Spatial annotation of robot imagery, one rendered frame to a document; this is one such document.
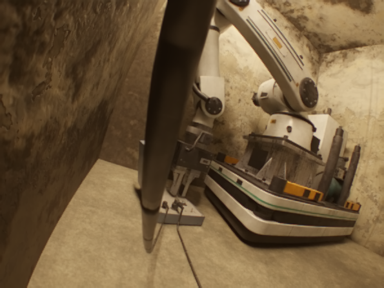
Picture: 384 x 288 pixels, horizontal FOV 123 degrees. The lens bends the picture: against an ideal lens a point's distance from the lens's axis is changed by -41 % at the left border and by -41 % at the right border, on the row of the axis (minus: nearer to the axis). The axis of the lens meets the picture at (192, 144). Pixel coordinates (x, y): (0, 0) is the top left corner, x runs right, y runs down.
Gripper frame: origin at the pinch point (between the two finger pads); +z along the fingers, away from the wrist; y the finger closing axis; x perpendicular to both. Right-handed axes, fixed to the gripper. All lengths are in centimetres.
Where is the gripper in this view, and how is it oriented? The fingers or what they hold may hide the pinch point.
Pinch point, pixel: (179, 188)
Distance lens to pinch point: 112.2
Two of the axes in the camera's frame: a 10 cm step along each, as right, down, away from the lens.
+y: 8.2, 2.8, 4.9
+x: -4.5, -1.9, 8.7
